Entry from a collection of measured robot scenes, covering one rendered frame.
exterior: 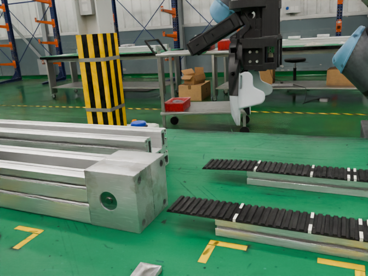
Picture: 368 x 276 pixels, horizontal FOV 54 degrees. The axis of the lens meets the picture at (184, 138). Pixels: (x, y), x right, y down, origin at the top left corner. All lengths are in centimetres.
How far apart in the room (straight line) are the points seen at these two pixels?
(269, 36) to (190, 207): 31
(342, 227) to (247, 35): 34
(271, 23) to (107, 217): 41
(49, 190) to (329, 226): 43
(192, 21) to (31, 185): 825
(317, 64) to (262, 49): 759
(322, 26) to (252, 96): 757
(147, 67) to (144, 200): 880
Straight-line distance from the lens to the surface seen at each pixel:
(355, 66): 104
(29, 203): 69
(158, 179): 60
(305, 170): 69
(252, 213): 54
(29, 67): 1165
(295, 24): 821
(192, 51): 68
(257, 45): 63
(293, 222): 52
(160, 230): 57
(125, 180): 54
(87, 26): 422
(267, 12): 65
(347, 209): 65
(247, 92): 64
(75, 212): 63
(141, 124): 92
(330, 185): 70
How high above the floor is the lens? 107
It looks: 16 degrees down
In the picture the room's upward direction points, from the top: 4 degrees counter-clockwise
